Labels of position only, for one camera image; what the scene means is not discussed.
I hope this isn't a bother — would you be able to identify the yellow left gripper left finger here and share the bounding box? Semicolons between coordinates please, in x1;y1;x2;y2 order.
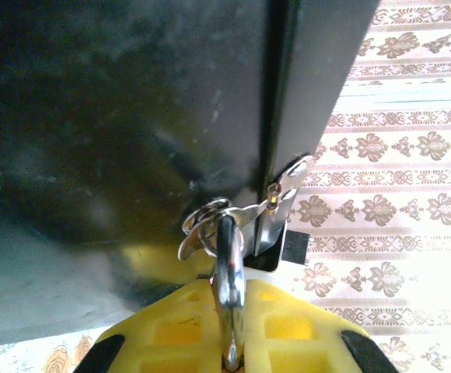
73;278;225;373

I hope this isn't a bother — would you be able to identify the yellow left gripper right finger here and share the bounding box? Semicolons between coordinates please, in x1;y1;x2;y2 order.
243;277;400;373

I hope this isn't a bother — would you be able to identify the black box with painting lid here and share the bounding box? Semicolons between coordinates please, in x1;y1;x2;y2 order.
0;0;380;349

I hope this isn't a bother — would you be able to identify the floral patterned table mat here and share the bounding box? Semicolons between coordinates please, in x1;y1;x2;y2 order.
0;329;98;373

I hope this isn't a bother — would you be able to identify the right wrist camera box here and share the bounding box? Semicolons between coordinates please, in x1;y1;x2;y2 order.
244;223;311;273

